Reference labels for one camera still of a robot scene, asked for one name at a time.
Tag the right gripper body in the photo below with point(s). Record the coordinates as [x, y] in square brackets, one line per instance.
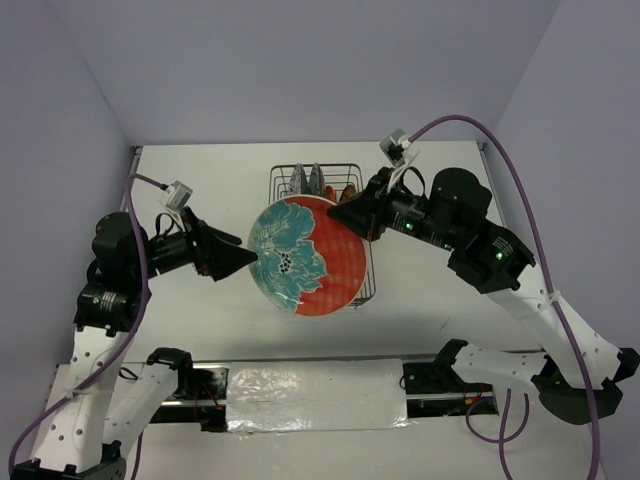
[383, 195]

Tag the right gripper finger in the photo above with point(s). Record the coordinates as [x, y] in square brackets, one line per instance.
[357, 218]
[362, 197]

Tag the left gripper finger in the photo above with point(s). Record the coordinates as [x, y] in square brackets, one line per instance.
[229, 259]
[213, 236]

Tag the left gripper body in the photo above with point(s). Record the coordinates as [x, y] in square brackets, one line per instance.
[198, 248]

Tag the dark green plate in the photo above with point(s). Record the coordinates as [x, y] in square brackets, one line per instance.
[316, 183]

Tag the red plate with teal flower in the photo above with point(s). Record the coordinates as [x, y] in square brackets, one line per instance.
[307, 263]

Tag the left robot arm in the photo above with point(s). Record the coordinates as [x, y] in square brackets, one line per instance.
[89, 437]

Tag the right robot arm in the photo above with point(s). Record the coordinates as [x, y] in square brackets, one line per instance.
[576, 372]

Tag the yellow brown plate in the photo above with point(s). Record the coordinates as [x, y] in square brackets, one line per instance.
[349, 191]

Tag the orange plate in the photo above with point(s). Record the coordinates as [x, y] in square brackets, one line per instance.
[330, 193]

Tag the speckled white plate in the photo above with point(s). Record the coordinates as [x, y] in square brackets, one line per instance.
[298, 183]

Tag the silver foil tape patch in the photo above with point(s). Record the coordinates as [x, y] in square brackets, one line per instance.
[328, 395]

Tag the wire dish rack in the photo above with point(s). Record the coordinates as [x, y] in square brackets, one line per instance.
[338, 176]

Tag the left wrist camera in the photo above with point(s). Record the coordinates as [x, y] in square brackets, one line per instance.
[175, 198]

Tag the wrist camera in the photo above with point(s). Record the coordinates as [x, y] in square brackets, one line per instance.
[399, 150]
[175, 198]

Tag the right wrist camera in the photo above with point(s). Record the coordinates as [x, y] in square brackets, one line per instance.
[399, 150]

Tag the black mounting rail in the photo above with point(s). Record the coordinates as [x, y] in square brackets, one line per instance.
[431, 392]

